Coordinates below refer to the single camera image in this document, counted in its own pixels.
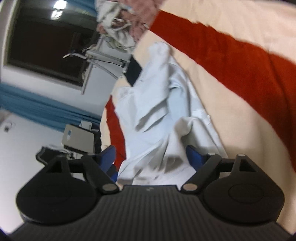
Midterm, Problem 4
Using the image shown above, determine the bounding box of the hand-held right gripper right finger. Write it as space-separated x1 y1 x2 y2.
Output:
181 145 260 192

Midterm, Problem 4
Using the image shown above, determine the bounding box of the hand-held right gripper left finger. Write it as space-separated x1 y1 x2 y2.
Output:
45 146 119 194

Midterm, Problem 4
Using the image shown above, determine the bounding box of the striped fleece blanket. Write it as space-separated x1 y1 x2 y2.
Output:
99 0 296 232

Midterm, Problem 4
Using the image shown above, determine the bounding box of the grey hoodie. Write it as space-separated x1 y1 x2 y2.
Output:
96 0 137 47

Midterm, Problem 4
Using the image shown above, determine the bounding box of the garment steamer stand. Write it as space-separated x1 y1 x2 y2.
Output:
62 43 130 95

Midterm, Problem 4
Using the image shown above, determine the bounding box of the pink fluffy blanket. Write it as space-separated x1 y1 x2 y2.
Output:
120 0 163 44

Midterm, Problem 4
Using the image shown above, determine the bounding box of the white chair with dark frame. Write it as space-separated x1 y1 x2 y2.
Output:
61 122 102 156

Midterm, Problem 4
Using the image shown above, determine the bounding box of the light blue t-shirt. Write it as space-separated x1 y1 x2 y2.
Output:
116 42 228 186

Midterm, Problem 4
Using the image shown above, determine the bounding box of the green printed blanket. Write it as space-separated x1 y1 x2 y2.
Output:
105 37 130 53

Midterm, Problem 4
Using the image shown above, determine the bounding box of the dark window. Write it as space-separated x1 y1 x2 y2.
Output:
0 0 102 95

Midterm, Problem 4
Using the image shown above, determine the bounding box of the wavy mirror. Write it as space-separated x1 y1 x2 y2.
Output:
35 145 72 167

